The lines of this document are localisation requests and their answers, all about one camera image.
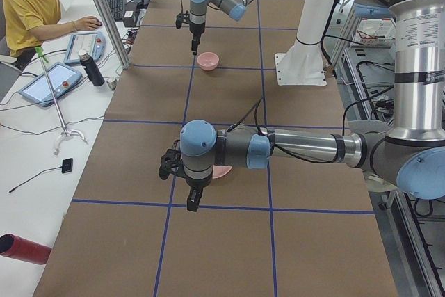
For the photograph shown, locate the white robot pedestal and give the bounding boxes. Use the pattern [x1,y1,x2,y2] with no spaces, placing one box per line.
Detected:
[275,0,335,86]

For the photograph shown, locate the teach pendant far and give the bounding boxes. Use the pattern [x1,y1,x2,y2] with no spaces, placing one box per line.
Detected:
[63,31,106,65]

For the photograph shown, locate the pink plate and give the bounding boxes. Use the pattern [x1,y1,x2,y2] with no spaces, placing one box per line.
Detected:
[212,165,232,179]

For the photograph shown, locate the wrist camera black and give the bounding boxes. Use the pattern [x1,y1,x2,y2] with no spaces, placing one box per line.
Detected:
[175,11,190,29]
[158,139,185,180]

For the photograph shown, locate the teach pendant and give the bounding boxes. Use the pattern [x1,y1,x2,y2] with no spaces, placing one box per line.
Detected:
[17,62,83,109]
[63,31,106,65]

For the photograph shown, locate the metal reacher grabber tool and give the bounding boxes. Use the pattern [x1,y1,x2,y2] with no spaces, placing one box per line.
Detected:
[35,47,87,156]

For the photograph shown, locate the black water bottle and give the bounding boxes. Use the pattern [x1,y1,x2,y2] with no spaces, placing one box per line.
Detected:
[78,49,105,87]

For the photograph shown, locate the small black square device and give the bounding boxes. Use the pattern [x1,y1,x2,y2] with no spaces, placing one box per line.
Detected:
[61,158,74,174]

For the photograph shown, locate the pink bowl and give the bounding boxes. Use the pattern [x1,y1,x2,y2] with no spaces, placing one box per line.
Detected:
[197,51,220,71]

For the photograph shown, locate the person in yellow shirt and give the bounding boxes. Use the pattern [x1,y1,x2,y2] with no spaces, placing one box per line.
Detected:
[3,0,102,70]

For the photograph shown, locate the black keyboard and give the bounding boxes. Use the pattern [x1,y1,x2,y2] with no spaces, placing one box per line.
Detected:
[106,0,125,22]

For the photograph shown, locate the red cylinder bottle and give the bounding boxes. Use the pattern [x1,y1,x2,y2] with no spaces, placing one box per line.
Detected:
[1,234,52,265]

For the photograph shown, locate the aluminium frame post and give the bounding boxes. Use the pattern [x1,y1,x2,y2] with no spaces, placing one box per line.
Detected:
[93,0,131,70]

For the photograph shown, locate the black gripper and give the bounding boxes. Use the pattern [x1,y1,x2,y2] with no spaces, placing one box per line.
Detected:
[189,22,206,56]
[184,168,213,211]

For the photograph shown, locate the teach pendant near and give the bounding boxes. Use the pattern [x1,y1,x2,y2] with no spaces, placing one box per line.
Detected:
[17,62,83,109]

